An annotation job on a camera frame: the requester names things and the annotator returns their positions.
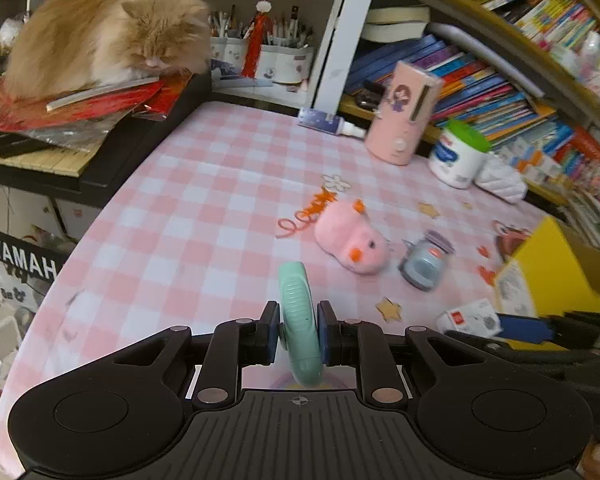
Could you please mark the white orange medicine box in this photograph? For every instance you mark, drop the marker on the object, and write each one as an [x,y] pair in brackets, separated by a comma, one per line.
[525,152]
[540,172]

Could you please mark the pink checkered tablecloth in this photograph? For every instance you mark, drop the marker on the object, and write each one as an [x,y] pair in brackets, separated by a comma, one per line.
[205,210]

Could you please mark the blue spray bottle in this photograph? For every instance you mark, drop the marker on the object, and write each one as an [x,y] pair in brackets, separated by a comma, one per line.
[325,122]

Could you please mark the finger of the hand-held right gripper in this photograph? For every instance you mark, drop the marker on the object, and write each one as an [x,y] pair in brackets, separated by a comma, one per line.
[547,332]

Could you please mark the small pink plush toy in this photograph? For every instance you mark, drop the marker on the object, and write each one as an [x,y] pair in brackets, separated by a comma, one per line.
[345,240]

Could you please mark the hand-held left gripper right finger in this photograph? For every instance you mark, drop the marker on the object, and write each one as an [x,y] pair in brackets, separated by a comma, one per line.
[326,332]

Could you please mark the white quilted purse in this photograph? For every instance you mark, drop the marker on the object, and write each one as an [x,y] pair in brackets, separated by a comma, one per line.
[502,180]

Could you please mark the grey purple toy car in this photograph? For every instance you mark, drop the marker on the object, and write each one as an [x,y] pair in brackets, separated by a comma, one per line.
[425,265]

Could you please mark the red glossy papers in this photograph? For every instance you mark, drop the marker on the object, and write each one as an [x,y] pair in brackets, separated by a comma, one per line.
[95,105]

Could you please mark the orange fluffy cat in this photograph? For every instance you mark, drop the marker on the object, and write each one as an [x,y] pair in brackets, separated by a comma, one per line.
[90,40]

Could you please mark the black electronic keyboard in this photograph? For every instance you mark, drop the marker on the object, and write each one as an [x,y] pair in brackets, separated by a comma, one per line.
[145,135]

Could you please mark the wooden bookshelf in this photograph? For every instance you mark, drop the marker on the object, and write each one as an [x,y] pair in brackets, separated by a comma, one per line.
[345,35]

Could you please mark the white storage bin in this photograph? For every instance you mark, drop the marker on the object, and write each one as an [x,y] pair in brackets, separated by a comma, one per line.
[0,360]

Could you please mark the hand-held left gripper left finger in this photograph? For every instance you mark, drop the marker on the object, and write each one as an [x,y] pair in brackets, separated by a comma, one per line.
[274,332]

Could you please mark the black keyboard stand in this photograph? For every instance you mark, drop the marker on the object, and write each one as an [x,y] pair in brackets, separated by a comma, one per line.
[20,255]

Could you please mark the white folder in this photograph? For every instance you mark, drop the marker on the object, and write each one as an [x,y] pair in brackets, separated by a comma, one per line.
[480,45]

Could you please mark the red boxed book set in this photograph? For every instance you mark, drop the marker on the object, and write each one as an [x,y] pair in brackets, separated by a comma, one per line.
[585,152]

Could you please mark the row of colourful books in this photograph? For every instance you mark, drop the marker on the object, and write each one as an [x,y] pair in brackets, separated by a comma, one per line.
[545,5]
[475,90]

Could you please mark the small white red-label box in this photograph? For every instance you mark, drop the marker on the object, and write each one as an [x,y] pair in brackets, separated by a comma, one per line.
[470,317]

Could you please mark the red tassel ornament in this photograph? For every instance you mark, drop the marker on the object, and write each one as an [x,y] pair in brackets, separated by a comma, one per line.
[255,45]

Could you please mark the white canister green lid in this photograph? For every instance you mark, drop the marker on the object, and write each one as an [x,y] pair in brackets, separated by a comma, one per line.
[457,160]

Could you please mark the thick cream book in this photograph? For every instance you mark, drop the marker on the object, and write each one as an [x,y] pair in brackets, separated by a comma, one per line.
[395,15]
[395,32]

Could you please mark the mint green plastic gadget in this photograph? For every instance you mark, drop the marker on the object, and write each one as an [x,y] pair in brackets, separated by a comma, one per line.
[300,310]

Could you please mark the white cups with brushes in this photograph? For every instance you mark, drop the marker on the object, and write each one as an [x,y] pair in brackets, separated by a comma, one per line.
[280,60]

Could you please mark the yellow cardboard box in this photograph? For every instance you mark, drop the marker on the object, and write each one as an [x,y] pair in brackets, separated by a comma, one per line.
[555,270]

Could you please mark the pink cylinder humidifier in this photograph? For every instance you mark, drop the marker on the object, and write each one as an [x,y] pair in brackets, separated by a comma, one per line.
[400,120]

